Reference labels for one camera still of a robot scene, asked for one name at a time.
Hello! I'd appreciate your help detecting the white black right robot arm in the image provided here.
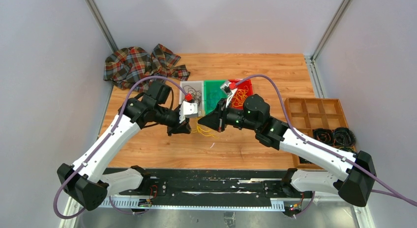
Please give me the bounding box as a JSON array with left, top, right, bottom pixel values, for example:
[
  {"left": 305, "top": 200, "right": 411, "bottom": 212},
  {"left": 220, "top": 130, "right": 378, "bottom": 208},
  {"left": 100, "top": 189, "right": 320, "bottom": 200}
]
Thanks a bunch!
[{"left": 198, "top": 94, "right": 376, "bottom": 207}]

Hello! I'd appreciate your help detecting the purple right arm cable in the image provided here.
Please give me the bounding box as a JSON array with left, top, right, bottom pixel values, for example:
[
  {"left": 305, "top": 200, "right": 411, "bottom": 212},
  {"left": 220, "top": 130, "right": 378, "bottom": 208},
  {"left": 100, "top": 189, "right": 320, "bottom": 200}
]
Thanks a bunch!
[{"left": 228, "top": 74, "right": 417, "bottom": 208}]

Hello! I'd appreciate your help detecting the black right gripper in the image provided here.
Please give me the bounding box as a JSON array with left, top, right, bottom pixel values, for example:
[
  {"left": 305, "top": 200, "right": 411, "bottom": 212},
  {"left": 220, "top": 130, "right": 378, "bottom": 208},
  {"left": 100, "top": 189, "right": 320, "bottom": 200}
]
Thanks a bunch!
[{"left": 198, "top": 98, "right": 258, "bottom": 133}]

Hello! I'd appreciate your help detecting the wooden compartment tray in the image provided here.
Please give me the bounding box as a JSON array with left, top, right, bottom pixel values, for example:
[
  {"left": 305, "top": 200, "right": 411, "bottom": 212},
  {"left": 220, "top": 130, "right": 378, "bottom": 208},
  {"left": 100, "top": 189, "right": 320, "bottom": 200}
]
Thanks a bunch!
[{"left": 284, "top": 98, "right": 356, "bottom": 153}]

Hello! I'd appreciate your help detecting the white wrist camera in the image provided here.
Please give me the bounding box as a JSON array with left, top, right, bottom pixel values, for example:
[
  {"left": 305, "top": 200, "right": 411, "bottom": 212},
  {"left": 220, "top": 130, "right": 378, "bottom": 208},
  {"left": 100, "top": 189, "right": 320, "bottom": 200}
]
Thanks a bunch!
[
  {"left": 179, "top": 101, "right": 199, "bottom": 123},
  {"left": 220, "top": 80, "right": 238, "bottom": 108}
]

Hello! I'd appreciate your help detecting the red plastic bin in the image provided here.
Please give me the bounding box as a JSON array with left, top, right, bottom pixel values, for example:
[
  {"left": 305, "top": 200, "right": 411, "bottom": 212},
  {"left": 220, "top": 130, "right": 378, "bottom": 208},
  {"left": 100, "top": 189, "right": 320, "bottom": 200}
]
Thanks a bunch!
[{"left": 230, "top": 80, "right": 253, "bottom": 110}]

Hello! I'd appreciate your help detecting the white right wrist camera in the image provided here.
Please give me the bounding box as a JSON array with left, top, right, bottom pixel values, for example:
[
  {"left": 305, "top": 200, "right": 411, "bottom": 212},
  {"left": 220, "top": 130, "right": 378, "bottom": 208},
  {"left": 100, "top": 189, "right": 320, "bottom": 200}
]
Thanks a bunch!
[{"left": 220, "top": 80, "right": 238, "bottom": 108}]

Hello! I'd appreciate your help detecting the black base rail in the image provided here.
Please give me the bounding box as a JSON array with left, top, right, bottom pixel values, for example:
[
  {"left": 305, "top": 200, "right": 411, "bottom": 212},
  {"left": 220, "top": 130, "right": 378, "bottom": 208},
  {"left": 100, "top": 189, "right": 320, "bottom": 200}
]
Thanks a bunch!
[{"left": 70, "top": 168, "right": 369, "bottom": 217}]

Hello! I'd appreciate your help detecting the green plastic bin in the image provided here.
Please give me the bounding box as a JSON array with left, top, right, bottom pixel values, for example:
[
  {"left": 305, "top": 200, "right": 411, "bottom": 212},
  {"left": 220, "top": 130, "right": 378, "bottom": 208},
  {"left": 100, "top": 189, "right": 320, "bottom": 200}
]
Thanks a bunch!
[{"left": 204, "top": 80, "right": 227, "bottom": 115}]

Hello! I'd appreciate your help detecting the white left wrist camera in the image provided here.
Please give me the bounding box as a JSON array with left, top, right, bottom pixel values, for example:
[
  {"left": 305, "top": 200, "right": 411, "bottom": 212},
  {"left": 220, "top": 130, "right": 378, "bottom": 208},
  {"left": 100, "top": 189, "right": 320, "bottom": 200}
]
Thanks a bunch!
[{"left": 179, "top": 101, "right": 199, "bottom": 123}]

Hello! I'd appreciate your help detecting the brown cable in bin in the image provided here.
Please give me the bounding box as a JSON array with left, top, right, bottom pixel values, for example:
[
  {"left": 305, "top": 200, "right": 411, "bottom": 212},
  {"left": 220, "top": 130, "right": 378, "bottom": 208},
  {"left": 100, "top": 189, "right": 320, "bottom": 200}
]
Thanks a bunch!
[{"left": 181, "top": 85, "right": 204, "bottom": 116}]

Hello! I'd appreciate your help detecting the plaid flannel cloth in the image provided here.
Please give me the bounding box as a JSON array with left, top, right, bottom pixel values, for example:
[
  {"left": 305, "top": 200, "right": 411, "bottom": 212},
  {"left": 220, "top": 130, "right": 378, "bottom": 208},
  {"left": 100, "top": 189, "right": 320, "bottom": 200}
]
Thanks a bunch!
[{"left": 103, "top": 44, "right": 191, "bottom": 89}]

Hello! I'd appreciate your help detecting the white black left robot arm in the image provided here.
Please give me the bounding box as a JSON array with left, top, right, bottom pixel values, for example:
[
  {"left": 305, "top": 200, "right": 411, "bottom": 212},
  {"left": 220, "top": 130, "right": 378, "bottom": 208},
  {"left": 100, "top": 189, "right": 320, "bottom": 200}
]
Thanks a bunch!
[{"left": 57, "top": 81, "right": 198, "bottom": 211}]

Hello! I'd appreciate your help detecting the white plastic bin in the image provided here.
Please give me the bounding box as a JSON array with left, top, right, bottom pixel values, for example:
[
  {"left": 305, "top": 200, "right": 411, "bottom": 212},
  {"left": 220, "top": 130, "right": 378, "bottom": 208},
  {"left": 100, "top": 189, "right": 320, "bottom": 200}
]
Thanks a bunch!
[{"left": 179, "top": 81, "right": 205, "bottom": 117}]

